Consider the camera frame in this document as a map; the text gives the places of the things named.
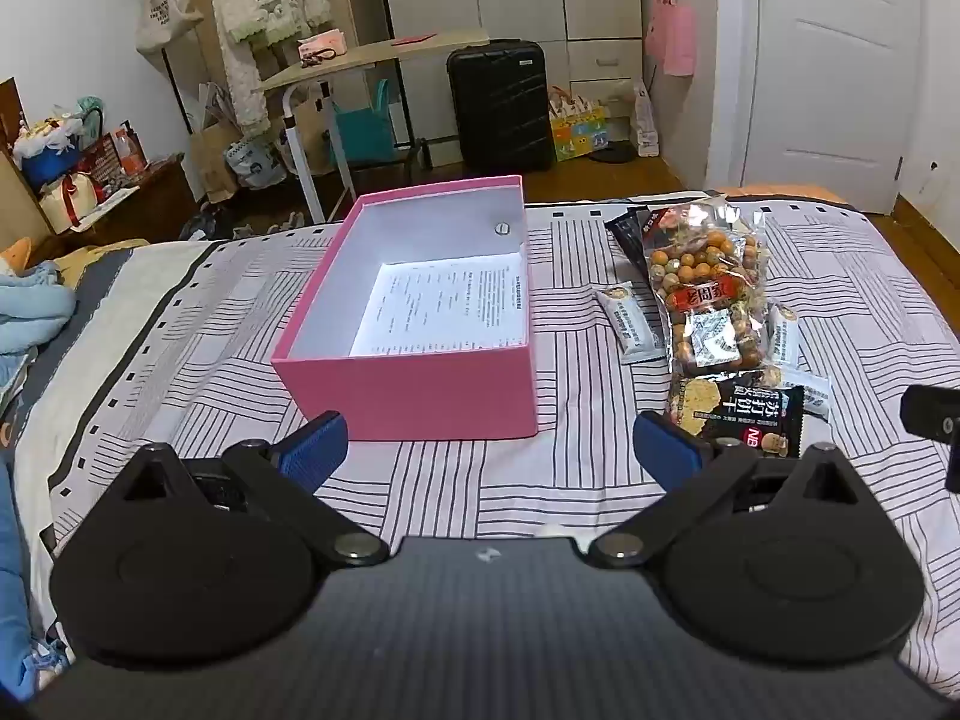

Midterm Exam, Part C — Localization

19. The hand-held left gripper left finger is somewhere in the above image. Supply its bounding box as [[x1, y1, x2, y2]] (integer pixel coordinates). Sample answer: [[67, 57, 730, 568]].
[[112, 411, 391, 569]]

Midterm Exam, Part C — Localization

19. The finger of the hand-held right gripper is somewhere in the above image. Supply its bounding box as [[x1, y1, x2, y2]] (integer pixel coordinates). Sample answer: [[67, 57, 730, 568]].
[[900, 384, 960, 496]]

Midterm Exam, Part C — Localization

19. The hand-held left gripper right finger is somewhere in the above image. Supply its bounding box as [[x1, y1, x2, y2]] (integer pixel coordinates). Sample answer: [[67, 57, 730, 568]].
[[589, 411, 863, 569]]

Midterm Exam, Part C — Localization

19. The black cracker packet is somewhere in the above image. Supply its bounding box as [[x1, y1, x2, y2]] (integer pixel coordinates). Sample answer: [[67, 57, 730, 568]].
[[606, 208, 665, 278], [666, 371, 806, 460]]

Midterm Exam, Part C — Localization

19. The pink cardboard box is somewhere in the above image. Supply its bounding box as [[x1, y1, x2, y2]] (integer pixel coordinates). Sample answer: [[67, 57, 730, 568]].
[[271, 175, 539, 442]]

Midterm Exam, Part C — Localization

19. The clear bag of coated nuts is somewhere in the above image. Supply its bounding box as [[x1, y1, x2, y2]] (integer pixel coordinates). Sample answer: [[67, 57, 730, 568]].
[[643, 199, 782, 380]]

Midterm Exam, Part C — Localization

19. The striped bed sheet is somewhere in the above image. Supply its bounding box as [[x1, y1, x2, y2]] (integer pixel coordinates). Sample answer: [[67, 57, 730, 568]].
[[15, 195, 960, 691]]

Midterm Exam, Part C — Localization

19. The printed paper sheet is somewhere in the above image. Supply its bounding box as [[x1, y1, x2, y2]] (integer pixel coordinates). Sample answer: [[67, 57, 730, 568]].
[[349, 253, 530, 357]]

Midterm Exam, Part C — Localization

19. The white printed bag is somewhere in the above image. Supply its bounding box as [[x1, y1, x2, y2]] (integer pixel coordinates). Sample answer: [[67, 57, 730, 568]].
[[225, 136, 287, 190]]

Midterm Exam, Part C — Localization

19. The low wooden cabinet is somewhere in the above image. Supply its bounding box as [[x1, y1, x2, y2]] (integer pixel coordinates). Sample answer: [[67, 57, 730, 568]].
[[34, 154, 200, 248]]

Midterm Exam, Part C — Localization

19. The brown paper bag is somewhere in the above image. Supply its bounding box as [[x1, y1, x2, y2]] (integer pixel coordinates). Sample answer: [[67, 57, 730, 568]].
[[187, 82, 245, 203]]

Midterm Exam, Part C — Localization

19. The light blue blanket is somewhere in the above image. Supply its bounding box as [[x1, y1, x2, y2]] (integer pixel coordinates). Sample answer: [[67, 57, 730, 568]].
[[0, 262, 77, 398]]

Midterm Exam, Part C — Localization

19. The blue cloth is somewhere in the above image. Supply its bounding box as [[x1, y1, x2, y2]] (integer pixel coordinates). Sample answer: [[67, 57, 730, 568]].
[[0, 450, 55, 706]]

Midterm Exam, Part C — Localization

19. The teal shopping bag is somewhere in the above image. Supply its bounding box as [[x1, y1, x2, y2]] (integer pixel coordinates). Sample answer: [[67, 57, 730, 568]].
[[330, 79, 398, 164]]

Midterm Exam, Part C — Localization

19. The white plastic bag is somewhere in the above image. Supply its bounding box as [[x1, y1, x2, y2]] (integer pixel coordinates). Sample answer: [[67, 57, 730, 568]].
[[630, 79, 661, 158]]

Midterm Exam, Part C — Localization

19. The colourful gift bag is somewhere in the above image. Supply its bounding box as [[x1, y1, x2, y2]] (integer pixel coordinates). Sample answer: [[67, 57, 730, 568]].
[[549, 86, 608, 162]]

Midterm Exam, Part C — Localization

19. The white box with red ribbon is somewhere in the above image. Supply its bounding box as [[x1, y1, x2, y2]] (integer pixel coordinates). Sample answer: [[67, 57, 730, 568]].
[[39, 172, 106, 233]]

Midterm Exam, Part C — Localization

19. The white door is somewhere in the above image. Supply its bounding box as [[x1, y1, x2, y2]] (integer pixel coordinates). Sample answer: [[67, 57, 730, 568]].
[[739, 0, 925, 212]]

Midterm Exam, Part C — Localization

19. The black coat rack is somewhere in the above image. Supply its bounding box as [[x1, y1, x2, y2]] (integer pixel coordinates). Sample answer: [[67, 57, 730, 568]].
[[137, 0, 197, 137]]

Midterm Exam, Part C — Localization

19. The black suitcase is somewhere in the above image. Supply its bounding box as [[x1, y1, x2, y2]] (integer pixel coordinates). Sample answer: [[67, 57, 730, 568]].
[[448, 40, 554, 173]]

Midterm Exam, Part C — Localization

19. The brown cardboard sheet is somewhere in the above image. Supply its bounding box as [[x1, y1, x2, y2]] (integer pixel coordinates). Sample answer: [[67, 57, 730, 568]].
[[0, 79, 53, 248]]

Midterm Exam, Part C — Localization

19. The wooden folding table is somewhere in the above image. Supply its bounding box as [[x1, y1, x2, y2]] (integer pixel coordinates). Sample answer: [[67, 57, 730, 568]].
[[259, 28, 492, 224]]

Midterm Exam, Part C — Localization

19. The pink pouch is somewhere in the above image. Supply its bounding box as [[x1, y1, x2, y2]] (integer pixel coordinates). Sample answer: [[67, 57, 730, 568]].
[[298, 30, 347, 65]]

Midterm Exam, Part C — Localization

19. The pink hanging bag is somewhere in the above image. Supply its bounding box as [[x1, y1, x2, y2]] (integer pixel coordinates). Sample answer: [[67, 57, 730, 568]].
[[646, 0, 698, 77]]

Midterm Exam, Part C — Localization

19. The white lace garment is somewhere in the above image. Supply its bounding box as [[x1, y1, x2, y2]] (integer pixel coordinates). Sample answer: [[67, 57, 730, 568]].
[[206, 0, 331, 132]]

